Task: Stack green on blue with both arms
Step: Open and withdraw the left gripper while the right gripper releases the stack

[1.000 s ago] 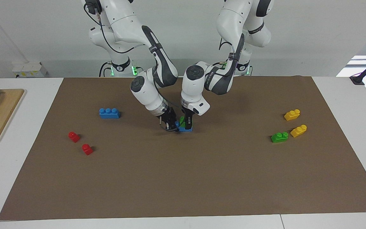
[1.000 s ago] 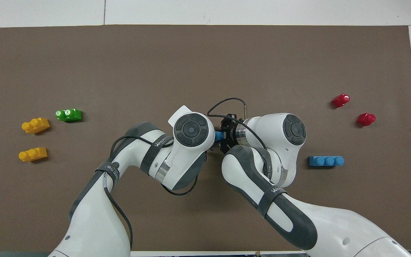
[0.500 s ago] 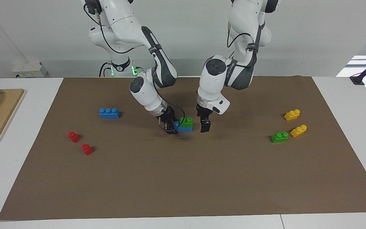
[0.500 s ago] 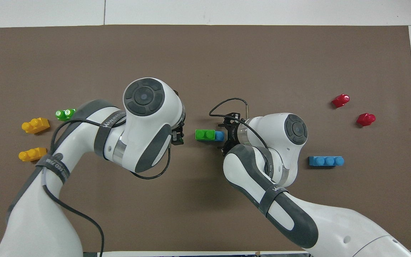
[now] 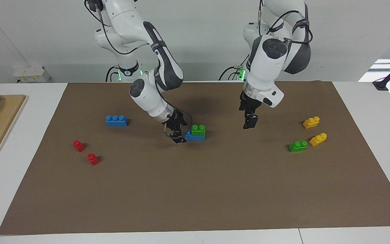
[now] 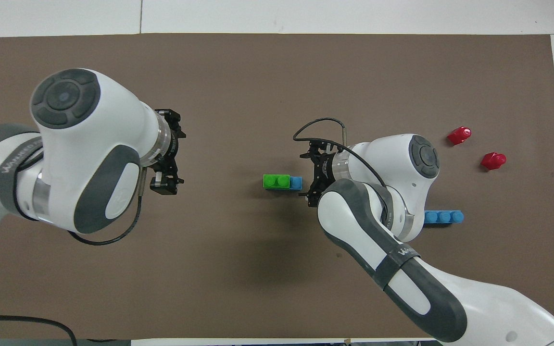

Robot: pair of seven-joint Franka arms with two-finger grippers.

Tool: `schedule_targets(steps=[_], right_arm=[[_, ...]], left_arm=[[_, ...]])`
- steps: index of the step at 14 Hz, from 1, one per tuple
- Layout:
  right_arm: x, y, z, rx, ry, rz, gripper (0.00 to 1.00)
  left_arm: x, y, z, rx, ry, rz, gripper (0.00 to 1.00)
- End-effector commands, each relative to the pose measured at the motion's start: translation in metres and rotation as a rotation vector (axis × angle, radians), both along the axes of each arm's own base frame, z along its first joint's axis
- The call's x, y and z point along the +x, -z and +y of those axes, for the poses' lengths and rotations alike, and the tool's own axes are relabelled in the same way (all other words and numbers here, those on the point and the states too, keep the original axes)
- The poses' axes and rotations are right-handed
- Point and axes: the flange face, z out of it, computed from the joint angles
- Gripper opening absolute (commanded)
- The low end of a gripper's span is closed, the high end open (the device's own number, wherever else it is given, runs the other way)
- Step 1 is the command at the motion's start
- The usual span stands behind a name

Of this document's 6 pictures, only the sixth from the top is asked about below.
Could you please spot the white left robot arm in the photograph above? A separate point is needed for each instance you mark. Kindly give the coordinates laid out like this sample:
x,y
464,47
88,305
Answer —
x,y
89,144

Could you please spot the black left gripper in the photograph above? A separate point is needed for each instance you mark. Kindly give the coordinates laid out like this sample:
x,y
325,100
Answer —
x,y
171,149

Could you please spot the brown table mat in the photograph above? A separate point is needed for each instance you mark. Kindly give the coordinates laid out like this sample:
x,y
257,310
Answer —
x,y
258,72

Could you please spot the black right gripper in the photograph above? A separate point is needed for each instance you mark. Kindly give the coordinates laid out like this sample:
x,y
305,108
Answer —
x,y
322,172

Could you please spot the red one-stud toy brick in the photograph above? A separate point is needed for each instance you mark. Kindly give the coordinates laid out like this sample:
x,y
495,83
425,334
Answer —
x,y
459,136
492,161

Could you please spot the green two-stud toy brick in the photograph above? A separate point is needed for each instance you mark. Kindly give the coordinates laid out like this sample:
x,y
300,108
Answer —
x,y
277,181

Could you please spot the blue three-stud toy brick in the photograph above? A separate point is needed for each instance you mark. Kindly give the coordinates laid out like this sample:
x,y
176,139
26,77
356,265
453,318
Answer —
x,y
296,183
445,217

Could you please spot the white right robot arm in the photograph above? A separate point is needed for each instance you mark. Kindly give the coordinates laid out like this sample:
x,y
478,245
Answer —
x,y
392,163

